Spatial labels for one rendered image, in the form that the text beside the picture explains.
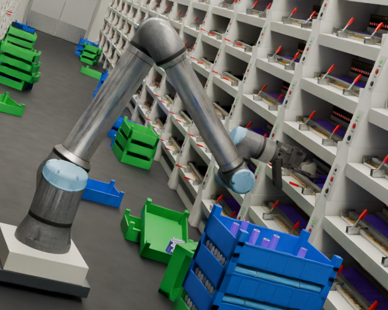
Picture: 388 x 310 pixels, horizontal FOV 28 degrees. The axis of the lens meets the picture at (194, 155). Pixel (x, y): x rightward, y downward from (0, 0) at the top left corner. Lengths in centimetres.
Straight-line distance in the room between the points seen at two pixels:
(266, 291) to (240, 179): 79
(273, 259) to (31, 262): 89
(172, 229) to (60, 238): 99
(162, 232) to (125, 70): 99
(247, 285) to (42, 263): 82
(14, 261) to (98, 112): 59
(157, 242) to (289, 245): 128
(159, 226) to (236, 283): 157
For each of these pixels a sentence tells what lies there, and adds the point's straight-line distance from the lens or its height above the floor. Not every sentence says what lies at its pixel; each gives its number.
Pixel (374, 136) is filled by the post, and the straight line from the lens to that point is 261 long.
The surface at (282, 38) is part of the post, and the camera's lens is 392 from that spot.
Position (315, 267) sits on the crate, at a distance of 198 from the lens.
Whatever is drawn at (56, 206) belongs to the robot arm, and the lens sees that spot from 254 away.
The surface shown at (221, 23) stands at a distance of 527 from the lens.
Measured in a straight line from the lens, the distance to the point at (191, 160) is 464.
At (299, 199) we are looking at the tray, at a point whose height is 52.
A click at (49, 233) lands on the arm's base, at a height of 18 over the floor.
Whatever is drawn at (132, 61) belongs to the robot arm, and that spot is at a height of 78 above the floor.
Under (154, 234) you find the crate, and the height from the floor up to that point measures 7.
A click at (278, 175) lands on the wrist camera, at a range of 288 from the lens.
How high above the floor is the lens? 98
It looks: 9 degrees down
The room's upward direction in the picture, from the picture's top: 21 degrees clockwise
